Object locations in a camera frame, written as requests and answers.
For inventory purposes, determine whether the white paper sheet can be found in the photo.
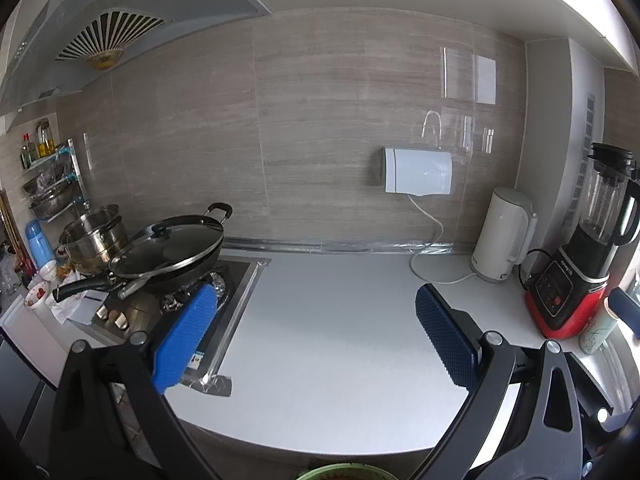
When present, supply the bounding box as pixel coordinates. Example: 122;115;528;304
50;280;108;326

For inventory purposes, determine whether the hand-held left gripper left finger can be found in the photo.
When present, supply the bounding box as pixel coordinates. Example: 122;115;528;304
50;283;219;480

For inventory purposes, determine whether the glass wok lid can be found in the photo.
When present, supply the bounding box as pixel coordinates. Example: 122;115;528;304
109;222;225;278

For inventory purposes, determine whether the foil burner liner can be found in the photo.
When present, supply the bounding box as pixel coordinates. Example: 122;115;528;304
160;270;233;313

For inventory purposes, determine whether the black wok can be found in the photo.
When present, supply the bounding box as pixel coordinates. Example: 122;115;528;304
52;202;233;303

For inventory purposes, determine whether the white bowl with red food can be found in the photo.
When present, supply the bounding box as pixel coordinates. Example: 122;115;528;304
24;280;52;311

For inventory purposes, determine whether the yellow oil bottle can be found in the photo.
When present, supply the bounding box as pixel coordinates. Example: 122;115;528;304
36;119;55;157

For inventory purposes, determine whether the green trash bin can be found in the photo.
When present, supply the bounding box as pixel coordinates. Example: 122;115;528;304
297;462;401;480

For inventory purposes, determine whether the white patterned cup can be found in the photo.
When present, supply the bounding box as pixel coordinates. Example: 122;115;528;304
579;296;621;356

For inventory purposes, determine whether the gas stove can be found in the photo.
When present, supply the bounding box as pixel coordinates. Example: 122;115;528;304
75;255;271;391

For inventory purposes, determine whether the stainless steel pot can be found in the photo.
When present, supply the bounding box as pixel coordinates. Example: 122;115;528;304
59;204;130;276

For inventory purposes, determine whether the metal wall rack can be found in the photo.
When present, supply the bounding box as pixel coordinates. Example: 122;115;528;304
20;137;93;223

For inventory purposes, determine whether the blue thermos bottle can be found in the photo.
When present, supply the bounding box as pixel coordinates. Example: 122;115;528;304
25;219;52;271

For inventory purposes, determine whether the white electric kettle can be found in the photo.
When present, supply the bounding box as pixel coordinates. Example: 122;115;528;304
471;187;538;285

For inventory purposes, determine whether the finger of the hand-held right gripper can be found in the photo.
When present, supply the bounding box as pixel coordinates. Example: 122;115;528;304
607;287;640;341

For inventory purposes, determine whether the black blender cable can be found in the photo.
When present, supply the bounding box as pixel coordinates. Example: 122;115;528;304
517;248;551;291

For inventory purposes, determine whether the red and black blender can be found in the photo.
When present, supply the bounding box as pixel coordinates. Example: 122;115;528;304
524;142;640;340

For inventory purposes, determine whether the white wall socket box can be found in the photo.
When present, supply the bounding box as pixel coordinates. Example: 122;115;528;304
382;146;453;196

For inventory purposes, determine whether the dark sauce bottle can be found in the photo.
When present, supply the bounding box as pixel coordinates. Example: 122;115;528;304
20;132;38;168

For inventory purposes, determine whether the white power cable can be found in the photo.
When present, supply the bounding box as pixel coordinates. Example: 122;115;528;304
407;192;478;286

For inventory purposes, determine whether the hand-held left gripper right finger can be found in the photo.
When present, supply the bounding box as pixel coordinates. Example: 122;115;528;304
415;283;586;480

